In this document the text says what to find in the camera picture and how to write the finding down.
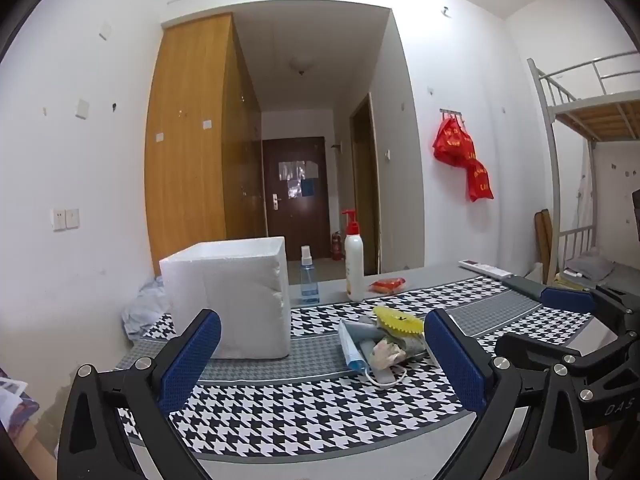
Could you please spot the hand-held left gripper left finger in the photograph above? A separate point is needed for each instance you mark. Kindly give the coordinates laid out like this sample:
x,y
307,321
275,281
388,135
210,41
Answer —
x,y
192,360

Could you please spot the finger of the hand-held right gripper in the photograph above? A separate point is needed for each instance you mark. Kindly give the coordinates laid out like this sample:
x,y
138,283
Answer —
x,y
567,299
525,347

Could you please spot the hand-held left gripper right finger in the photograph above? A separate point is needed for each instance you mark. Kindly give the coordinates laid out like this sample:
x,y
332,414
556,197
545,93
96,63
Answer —
x,y
455,365

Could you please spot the grey sock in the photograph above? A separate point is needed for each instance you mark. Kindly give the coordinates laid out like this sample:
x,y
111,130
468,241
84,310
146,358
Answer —
x,y
415,345

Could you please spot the floral plastic bag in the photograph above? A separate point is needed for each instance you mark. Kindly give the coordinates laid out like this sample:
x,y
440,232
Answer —
x,y
387,352

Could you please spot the yellow foam fruit net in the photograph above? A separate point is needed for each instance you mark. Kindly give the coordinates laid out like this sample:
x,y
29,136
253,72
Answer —
x,y
400,322

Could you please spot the white foam box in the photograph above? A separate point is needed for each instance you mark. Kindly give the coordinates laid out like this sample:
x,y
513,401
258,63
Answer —
x,y
230,300

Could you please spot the blue face mask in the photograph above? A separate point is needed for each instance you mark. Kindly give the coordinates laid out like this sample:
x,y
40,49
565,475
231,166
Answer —
x,y
352,347

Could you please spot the grey folded cloth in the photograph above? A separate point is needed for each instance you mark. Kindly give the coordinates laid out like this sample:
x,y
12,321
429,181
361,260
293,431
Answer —
x,y
590,265

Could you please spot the dark phone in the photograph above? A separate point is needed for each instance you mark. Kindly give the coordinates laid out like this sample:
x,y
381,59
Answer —
x,y
522,287

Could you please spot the wooden boards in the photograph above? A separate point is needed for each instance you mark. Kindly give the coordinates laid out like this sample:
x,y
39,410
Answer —
x,y
542,245

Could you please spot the light blue cloth pile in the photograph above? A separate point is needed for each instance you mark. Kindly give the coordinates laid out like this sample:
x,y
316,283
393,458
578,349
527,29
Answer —
x,y
145,310

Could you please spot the white remote control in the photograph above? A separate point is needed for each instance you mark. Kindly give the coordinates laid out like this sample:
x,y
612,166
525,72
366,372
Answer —
x,y
485,268

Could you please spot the red snack packet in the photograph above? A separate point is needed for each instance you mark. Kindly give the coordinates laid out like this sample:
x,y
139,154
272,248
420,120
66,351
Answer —
x,y
387,285

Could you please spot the white hanging cloth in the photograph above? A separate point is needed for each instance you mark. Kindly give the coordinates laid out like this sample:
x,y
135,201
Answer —
x,y
584,190

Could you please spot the houndstooth tablecloth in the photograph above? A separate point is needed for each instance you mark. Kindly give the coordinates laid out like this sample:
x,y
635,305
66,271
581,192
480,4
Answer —
x,y
300,410

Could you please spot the blue spray bottle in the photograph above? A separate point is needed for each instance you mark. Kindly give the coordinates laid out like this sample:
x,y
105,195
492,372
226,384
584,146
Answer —
x,y
309,285

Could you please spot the white lotion pump bottle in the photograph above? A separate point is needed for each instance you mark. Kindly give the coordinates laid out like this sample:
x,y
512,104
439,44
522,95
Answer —
x,y
354,265

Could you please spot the small red plastic bag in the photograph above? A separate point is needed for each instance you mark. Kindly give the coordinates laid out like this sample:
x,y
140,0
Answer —
x,y
479,182

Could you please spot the metal bunk bed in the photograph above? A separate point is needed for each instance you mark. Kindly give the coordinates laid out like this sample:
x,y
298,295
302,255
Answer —
x,y
552,135

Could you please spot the red fire extinguisher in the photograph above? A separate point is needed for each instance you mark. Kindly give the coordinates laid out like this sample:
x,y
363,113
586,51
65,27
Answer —
x,y
337,247

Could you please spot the brown door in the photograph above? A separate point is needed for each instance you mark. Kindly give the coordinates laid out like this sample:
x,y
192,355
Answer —
x,y
300,220

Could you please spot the printed paper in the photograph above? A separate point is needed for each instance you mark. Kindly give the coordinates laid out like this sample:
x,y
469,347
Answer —
x,y
12,400

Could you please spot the large red plastic bag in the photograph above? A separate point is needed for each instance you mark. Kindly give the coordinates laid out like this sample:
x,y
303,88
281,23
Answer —
x,y
452,140

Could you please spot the wooden wardrobe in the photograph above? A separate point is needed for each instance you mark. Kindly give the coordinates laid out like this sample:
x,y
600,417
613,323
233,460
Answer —
x,y
190,160

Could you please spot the wooden side doorway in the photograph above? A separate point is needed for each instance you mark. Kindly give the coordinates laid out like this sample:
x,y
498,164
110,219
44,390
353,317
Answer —
x,y
364,185

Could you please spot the blue door notice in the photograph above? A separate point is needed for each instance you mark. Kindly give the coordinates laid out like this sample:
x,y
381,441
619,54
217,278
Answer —
x,y
308,188

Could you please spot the white door notice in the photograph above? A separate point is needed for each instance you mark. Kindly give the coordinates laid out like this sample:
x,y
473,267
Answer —
x,y
295,170

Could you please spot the ceiling lamp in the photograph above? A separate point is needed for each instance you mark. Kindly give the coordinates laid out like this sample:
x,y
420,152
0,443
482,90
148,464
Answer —
x,y
302,65

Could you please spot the white wall switch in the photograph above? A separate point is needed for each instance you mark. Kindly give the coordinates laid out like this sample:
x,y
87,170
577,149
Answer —
x,y
73,218

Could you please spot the white wall socket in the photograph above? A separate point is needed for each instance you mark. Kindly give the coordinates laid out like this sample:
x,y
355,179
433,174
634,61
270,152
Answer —
x,y
58,220

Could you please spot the wall hook rack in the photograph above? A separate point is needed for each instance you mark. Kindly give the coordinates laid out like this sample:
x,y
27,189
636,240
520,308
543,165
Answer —
x,y
452,111

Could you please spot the small white wall box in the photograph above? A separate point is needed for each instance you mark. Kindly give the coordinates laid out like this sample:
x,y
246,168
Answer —
x,y
104,31

